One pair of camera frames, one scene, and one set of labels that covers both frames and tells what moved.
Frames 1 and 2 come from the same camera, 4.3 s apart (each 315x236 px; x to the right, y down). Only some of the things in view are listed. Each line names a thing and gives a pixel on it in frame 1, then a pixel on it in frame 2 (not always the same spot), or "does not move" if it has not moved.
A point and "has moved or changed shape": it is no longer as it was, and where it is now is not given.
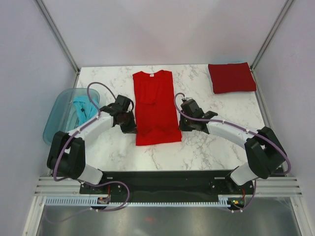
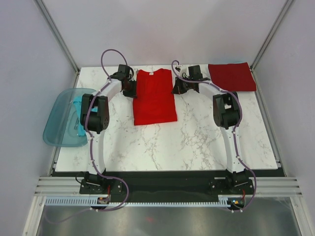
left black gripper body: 127,125 to 130,90
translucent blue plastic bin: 70,109 does not move
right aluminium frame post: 287,5 does not move
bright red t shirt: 156,112 has moved or changed shape
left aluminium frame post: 59,37 does not move
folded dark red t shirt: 230,77 does not move
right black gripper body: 185,124 to 183,86
